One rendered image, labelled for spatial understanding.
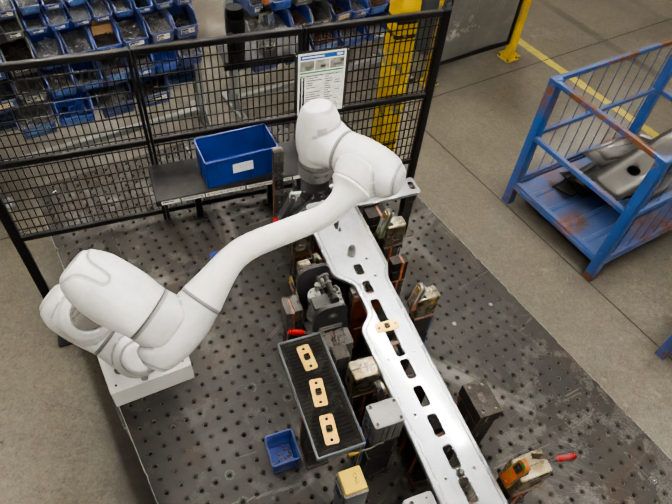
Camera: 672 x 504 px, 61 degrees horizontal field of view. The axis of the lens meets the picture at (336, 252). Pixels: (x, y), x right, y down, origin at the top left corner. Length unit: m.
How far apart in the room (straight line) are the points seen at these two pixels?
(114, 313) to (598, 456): 1.74
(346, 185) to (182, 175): 1.26
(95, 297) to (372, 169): 0.64
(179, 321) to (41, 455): 1.84
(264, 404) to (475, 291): 1.02
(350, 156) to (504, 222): 2.69
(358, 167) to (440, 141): 3.14
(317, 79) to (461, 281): 1.05
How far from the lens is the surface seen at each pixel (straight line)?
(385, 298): 2.07
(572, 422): 2.37
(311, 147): 1.35
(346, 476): 1.59
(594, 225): 3.91
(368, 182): 1.28
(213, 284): 1.31
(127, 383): 2.15
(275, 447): 2.10
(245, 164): 2.36
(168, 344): 1.31
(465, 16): 4.90
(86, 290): 1.28
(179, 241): 2.65
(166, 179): 2.45
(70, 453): 3.02
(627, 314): 3.76
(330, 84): 2.49
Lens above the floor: 2.66
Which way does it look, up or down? 49 degrees down
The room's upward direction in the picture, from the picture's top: 6 degrees clockwise
